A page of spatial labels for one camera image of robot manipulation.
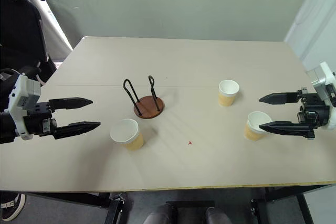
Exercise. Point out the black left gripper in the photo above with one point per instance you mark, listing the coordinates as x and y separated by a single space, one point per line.
36 121

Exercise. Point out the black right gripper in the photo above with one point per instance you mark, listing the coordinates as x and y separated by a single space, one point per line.
315 112

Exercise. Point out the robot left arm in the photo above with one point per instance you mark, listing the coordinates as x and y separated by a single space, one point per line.
6 127

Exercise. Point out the yellow white paper cup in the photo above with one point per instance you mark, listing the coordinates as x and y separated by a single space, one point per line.
126 130
228 90
253 127

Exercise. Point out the black white sneaker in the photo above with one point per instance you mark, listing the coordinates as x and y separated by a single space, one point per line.
11 207

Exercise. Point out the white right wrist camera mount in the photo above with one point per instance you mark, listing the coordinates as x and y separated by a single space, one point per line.
325 77

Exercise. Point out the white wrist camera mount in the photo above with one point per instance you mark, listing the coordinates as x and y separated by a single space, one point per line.
325 77
22 95

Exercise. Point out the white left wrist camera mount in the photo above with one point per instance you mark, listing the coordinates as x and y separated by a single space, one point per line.
22 95

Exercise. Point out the black metal table frame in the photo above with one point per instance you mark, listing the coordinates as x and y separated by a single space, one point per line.
78 199

